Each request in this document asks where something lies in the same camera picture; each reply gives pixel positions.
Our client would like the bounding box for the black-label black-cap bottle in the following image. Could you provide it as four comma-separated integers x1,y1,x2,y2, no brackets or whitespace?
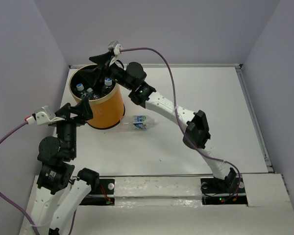
86,88,100,100

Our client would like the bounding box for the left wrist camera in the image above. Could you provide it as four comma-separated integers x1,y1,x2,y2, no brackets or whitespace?
24,106,65,125

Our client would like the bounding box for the clear crushed bottle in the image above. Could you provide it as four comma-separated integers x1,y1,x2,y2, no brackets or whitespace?
101,77,113,97

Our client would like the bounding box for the blue-green label bottle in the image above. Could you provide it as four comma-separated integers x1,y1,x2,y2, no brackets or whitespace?
120,115,156,130

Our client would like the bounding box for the clear bottle white cap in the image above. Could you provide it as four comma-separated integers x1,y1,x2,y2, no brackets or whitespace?
76,83,87,99

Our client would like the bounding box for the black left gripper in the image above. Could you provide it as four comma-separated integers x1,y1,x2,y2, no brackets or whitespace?
53,95,95,157

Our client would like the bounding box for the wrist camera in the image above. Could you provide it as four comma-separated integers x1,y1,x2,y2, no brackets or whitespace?
108,41,123,64
24,106,65,125

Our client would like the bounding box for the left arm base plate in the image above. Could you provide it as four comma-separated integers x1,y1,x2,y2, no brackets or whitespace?
66,172,115,206

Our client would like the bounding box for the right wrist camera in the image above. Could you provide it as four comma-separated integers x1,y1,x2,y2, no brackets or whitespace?
108,41,123,64

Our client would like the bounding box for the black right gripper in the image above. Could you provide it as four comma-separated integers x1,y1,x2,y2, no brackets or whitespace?
77,51,133,91

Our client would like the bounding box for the orange cylindrical bin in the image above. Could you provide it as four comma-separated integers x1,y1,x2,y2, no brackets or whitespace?
68,64,125,130

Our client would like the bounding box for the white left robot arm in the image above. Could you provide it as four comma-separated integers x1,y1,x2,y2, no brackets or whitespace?
23,98,99,235

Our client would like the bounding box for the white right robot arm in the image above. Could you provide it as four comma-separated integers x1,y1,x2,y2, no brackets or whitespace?
69,53,241,195

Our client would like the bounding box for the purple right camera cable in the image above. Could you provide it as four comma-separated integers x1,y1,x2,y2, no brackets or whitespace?
120,47,242,199

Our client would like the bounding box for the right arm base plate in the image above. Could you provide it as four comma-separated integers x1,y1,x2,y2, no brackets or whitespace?
200,178,248,206

